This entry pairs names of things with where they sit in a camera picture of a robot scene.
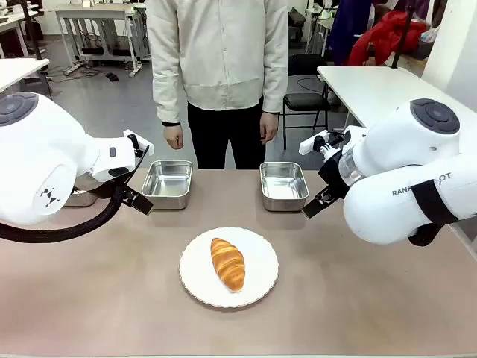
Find person's right hand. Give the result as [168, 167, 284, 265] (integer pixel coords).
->
[163, 124, 185, 151]

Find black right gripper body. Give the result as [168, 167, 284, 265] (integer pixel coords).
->
[317, 148, 353, 199]

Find small white side table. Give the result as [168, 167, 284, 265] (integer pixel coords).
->
[0, 57, 51, 94]

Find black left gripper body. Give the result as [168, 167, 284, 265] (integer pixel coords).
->
[107, 178, 130, 199]

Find black trousers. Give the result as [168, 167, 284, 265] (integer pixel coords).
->
[187, 98, 266, 171]

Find person's right forearm cream sleeve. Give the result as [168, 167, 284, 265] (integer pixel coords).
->
[152, 63, 182, 127]

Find black right arm cable strap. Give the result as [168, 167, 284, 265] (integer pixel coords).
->
[408, 179, 460, 247]

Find person's left hand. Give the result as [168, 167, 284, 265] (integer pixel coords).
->
[259, 111, 279, 146]

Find black folding chair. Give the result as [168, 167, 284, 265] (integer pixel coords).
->
[282, 54, 332, 151]

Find steel rectangular container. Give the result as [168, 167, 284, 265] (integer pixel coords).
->
[141, 159, 194, 210]
[259, 161, 310, 213]
[63, 185, 101, 208]

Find dark blue hanging garment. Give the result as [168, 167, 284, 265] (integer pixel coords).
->
[326, 0, 374, 66]

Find white floor power strip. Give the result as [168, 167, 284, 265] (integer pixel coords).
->
[63, 61, 85, 77]

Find cream button shirt torso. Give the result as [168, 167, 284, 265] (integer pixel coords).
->
[145, 0, 290, 124]

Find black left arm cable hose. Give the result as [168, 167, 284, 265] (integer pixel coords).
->
[0, 144, 151, 244]

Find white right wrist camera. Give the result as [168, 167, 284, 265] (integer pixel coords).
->
[298, 130, 344, 156]

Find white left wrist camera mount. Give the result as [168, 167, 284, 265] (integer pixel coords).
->
[122, 129, 154, 158]

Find black stand pole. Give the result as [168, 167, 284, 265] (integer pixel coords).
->
[20, 0, 43, 61]
[390, 5, 416, 70]

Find white background desk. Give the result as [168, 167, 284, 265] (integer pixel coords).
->
[55, 2, 148, 78]

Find person's left forearm cream sleeve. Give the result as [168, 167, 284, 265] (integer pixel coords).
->
[262, 63, 289, 115]

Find golden croissant bread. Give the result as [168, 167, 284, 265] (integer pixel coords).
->
[210, 237, 246, 292]

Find white scalloped plate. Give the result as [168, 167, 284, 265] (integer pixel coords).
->
[179, 226, 279, 309]

